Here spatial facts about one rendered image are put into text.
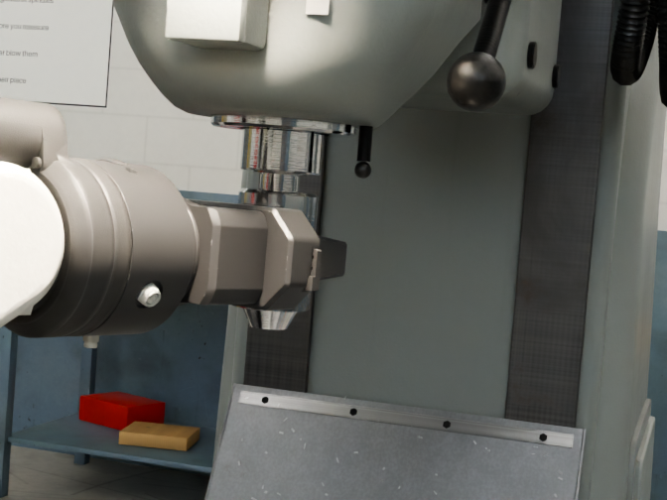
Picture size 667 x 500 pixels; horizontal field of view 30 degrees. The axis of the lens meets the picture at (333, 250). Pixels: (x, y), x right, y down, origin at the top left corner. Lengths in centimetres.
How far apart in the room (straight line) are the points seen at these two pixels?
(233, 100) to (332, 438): 50
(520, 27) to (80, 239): 35
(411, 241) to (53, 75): 463
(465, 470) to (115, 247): 55
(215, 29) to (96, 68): 495
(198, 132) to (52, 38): 81
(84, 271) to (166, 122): 482
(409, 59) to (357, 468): 50
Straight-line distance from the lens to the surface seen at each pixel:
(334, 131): 70
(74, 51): 562
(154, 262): 60
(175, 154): 537
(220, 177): 528
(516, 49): 81
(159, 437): 478
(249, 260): 65
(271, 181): 72
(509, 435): 108
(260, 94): 65
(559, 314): 107
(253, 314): 72
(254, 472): 112
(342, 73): 65
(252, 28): 62
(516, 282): 107
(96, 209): 58
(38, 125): 60
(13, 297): 53
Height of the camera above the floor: 128
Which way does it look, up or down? 3 degrees down
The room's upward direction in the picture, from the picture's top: 5 degrees clockwise
